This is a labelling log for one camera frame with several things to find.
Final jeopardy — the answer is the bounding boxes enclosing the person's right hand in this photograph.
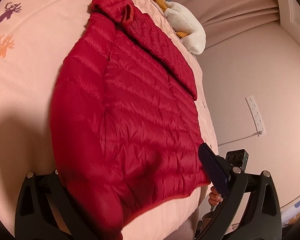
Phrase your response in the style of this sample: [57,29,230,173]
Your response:
[208,186,223,206]

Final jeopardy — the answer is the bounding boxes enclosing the pink curtain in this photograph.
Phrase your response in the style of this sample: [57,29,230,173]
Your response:
[175,0,280,48]

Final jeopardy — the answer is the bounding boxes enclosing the white goose plush toy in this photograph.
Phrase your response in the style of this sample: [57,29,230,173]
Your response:
[153,0,206,55]

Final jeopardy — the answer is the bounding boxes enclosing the pink printed duvet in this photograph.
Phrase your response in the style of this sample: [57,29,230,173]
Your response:
[0,0,218,232]

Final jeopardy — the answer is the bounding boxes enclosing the red puffer jacket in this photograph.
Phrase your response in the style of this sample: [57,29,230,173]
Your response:
[50,0,210,239]

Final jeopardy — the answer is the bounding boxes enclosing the white power cable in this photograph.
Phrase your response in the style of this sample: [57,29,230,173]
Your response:
[218,130,263,147]

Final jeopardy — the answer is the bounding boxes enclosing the white power strip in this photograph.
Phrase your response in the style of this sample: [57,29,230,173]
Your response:
[245,95,266,136]

